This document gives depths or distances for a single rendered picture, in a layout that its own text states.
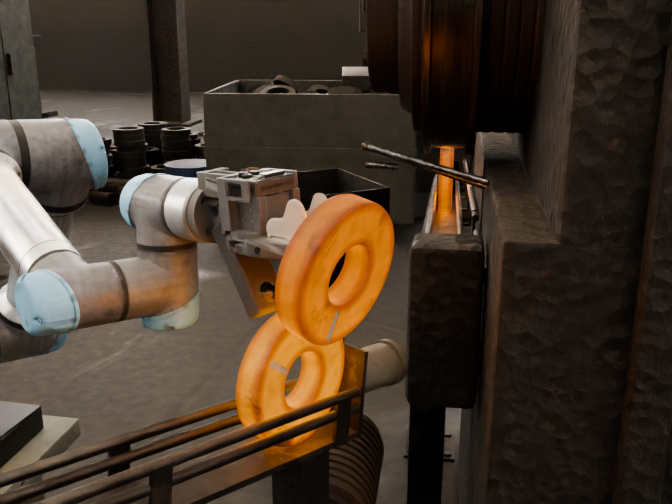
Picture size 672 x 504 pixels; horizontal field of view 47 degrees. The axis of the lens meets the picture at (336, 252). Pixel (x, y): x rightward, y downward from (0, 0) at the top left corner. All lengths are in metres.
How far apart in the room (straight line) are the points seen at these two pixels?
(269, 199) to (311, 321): 0.15
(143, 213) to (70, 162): 0.32
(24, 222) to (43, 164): 0.23
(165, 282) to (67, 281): 0.12
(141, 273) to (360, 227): 0.32
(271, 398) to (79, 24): 11.84
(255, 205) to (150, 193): 0.19
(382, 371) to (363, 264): 0.20
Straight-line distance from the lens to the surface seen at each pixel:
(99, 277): 0.93
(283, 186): 0.82
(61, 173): 1.26
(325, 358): 0.88
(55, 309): 0.91
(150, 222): 0.96
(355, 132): 3.67
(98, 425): 2.28
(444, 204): 1.95
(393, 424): 2.20
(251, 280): 0.86
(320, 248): 0.70
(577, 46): 0.78
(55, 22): 12.72
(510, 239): 0.81
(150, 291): 0.95
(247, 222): 0.82
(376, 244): 0.78
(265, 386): 0.81
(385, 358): 0.96
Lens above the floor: 1.09
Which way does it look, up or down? 17 degrees down
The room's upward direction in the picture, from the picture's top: straight up
